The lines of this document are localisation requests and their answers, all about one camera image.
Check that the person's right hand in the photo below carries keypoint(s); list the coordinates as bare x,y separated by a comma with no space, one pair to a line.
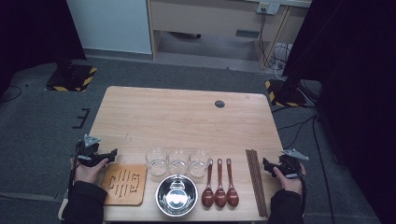
292,185

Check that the shiny metal bowl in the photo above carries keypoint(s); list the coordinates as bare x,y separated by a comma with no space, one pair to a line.
176,196

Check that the white wall socket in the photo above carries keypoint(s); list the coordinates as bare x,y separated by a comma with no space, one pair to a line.
268,7

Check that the dark grey rectangular plate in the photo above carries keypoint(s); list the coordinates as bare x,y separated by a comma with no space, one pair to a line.
247,33

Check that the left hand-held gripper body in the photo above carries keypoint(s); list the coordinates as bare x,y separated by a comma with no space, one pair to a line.
88,152

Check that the white cabinet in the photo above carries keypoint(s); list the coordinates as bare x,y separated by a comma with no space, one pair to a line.
109,25

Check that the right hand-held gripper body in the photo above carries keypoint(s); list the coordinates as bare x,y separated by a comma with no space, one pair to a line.
289,166

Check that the black yellow striped stand base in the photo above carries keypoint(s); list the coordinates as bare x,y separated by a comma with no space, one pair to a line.
73,79
286,93

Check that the dark red wooden spoon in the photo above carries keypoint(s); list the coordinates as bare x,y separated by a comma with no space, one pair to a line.
207,197
232,197
220,197

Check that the wooden slotted trivet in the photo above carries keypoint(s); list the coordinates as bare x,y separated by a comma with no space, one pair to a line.
124,185

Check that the black round table grommet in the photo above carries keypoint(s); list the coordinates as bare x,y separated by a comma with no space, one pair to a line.
219,104

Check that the grey tape strip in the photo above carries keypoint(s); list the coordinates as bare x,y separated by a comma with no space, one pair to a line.
60,196

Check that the clear glass cup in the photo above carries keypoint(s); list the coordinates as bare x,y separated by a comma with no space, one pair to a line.
199,165
157,163
178,163

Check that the person's left hand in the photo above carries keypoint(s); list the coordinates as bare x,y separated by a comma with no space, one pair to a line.
87,174

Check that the black curtain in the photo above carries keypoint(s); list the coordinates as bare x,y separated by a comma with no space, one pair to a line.
31,31
358,93

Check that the row of brown chopsticks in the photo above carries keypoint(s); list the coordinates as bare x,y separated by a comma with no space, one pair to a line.
257,180

